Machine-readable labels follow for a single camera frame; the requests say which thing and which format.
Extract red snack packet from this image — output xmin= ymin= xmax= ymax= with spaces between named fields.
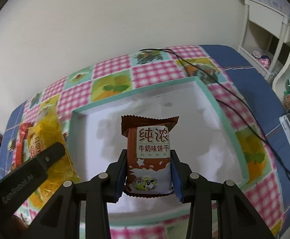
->
xmin=10 ymin=122 xmax=33 ymax=170

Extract yellow snack bag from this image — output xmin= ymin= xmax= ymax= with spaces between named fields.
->
xmin=26 ymin=101 xmax=81 ymax=211

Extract brown milk biscuit packet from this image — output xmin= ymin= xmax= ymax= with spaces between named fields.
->
xmin=121 ymin=115 xmax=179 ymax=198

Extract colourful checked plastic tablecloth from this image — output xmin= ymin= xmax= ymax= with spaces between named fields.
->
xmin=0 ymin=45 xmax=285 ymax=236

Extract white wooden shelf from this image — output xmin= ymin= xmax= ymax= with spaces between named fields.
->
xmin=238 ymin=0 xmax=290 ymax=83

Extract black cable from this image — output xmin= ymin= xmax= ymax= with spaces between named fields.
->
xmin=138 ymin=47 xmax=290 ymax=185

